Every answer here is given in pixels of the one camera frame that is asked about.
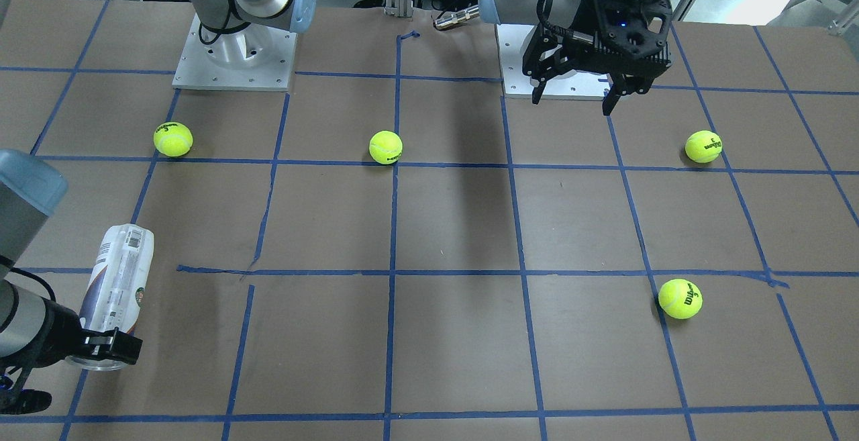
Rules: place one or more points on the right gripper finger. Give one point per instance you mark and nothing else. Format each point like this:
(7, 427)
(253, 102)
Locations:
(113, 345)

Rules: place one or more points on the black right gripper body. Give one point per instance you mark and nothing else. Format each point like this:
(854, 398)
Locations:
(59, 335)

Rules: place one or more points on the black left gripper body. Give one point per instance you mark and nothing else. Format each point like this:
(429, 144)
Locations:
(585, 17)

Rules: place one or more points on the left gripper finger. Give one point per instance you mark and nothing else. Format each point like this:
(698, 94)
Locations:
(621, 86)
(546, 63)

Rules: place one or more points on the clear tennis ball can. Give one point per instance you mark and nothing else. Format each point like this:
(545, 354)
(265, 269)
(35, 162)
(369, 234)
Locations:
(113, 298)

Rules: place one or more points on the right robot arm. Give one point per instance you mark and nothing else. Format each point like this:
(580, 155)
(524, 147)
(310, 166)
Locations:
(32, 189)

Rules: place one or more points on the tennis ball near base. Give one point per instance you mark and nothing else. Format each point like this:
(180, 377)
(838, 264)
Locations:
(172, 139)
(703, 147)

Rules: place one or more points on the middle tennis ball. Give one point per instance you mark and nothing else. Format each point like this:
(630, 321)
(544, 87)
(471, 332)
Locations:
(385, 147)

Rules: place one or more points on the front tennis ball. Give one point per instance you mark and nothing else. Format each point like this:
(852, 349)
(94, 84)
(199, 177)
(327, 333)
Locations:
(680, 299)

